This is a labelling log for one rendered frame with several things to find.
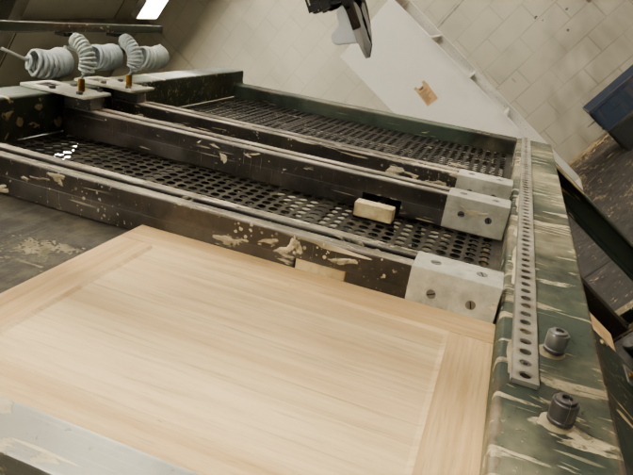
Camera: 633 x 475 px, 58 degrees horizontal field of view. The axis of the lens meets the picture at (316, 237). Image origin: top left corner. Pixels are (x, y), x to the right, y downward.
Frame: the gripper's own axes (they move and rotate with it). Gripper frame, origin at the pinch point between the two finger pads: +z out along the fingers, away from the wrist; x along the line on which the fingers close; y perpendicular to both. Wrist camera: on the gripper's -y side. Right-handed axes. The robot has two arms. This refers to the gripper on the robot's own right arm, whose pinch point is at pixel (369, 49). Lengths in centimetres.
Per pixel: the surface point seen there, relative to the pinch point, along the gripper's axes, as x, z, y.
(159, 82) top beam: -57, -16, 84
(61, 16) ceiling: -356, -142, 374
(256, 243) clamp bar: 26.5, 22.1, 18.1
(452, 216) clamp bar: -15.0, 36.0, -2.1
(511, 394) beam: 46, 39, -17
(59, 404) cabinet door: 67, 23, 18
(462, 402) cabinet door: 46, 40, -12
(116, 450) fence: 71, 25, 9
